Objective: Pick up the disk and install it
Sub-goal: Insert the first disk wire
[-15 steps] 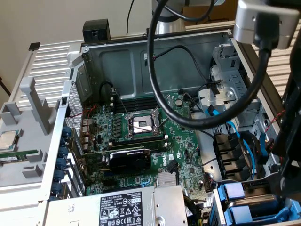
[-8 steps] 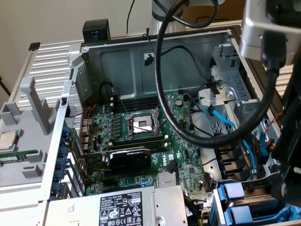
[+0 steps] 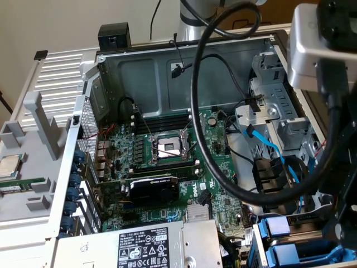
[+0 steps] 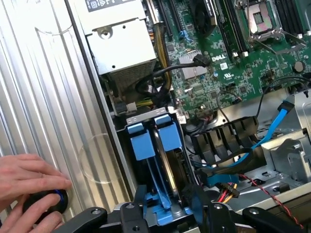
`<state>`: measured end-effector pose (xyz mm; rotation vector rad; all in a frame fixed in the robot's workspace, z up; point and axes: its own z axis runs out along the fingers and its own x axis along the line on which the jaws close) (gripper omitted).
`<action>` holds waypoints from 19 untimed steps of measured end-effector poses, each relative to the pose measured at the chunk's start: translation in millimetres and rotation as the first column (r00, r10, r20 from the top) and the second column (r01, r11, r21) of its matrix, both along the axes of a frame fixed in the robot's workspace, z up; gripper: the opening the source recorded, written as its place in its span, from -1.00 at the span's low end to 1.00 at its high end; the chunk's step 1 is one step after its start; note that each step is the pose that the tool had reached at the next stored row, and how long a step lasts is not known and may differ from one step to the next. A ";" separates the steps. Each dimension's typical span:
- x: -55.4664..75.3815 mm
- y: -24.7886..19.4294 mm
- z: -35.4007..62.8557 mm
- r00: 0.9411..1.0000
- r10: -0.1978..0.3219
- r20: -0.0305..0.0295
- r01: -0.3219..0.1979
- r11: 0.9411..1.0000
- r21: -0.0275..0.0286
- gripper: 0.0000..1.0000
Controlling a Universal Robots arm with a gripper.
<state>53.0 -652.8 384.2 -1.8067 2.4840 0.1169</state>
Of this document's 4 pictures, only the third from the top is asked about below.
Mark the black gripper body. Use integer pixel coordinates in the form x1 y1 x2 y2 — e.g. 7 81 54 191
333 92 357 185

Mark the hard disk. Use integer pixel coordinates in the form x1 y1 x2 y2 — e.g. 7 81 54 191
256 212 340 246

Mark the metal disk bay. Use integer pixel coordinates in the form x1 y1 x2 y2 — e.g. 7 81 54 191
249 205 357 268

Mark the blue disk carrier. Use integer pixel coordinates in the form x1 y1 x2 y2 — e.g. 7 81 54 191
263 241 357 266

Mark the metal drive cage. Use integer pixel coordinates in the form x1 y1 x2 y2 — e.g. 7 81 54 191
234 44 329 168

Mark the white barcode tag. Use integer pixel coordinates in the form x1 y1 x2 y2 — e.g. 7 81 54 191
242 225 254 247

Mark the silver chipset heatsink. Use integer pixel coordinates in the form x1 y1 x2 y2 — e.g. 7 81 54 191
186 205 210 223

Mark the grey power supply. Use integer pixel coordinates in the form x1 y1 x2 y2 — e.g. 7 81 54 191
54 219 224 268

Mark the metal socket cover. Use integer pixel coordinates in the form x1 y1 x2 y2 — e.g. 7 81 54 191
180 111 208 140

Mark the black RAM slot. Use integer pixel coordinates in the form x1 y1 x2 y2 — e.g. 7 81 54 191
129 108 193 126
129 116 194 134
131 167 200 181
130 159 200 175

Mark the CPU socket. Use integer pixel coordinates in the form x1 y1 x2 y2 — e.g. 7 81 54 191
147 130 196 169

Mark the metal locking lever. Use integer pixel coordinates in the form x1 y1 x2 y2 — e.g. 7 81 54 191
152 146 185 157
132 103 154 140

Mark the black graphics card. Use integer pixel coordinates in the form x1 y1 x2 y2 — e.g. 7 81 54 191
93 173 181 209

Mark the black expansion slot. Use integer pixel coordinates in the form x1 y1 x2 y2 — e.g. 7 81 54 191
122 212 147 223

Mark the open PC case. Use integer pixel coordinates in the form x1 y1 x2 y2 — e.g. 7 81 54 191
46 29 357 268

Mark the green motherboard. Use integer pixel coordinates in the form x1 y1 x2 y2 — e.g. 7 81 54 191
94 108 262 253

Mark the black CPU cooler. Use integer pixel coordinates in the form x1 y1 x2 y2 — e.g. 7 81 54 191
97 23 132 52

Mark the grey parts rack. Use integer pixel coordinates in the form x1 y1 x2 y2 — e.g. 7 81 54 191
0 91 75 224

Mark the green RAM stick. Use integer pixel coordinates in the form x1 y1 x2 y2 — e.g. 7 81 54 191
0 177 46 194

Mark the silver CPU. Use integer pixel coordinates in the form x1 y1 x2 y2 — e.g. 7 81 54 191
0 154 22 179

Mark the red black twisted wire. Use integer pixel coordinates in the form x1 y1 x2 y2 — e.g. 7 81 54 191
83 124 115 170
313 139 327 157

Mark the black looped wire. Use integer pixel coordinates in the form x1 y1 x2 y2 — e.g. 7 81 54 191
284 156 319 196

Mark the blue SATA wire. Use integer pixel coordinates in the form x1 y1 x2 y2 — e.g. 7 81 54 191
243 125 305 216

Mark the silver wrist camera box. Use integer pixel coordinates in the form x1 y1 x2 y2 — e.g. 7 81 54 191
287 2 350 94

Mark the black camera bracket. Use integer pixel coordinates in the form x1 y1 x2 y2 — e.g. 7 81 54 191
317 0 357 58

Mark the black board wire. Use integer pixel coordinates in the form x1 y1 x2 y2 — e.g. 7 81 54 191
223 99 256 166

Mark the yellow black wire bundle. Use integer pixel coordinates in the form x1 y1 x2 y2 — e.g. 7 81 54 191
218 231 246 268

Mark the black wire with plug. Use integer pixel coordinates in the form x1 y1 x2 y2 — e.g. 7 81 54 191
170 53 264 113
197 189 213 224

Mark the thick black camera cable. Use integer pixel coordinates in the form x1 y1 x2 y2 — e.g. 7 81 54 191
180 0 350 206

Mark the thin black red wire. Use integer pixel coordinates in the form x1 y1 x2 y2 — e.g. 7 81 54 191
168 39 187 73

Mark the short black wire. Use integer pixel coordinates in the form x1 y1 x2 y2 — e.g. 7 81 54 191
118 96 141 116

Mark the thin black hanging cable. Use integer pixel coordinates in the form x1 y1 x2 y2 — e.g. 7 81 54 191
149 0 163 41

